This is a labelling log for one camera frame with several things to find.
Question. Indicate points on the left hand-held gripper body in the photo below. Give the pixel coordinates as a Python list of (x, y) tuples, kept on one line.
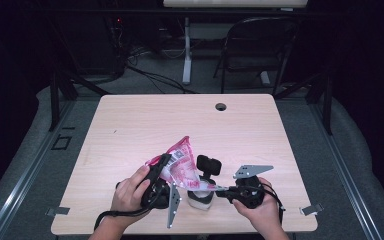
[(156, 196)]

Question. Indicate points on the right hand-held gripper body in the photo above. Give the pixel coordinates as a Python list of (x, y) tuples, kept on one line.
[(250, 193)]

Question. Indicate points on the pink printed plastic bag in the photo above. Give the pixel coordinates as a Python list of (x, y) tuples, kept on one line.
[(185, 166)]

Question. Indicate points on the clear jar with black lid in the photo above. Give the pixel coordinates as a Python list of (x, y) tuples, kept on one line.
[(209, 165)]

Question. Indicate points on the person's right hand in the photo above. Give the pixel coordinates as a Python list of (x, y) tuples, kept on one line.
[(265, 216)]

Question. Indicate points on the person's left hand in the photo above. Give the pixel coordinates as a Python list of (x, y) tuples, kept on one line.
[(128, 196)]

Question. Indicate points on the grey metal table clip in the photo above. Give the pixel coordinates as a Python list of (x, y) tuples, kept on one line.
[(59, 210), (311, 209)]

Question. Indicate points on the white desk leg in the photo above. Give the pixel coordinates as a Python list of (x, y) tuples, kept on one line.
[(187, 60)]

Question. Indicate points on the black metal stand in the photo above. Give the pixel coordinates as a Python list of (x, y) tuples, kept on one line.
[(327, 106), (54, 100)]

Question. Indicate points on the dark equipment with red light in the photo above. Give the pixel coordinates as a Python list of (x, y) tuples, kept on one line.
[(93, 43)]

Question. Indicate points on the black folding chair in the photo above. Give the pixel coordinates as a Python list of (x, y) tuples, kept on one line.
[(260, 40)]

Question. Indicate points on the aluminium floor rail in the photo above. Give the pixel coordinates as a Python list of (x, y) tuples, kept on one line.
[(30, 173), (343, 173)]

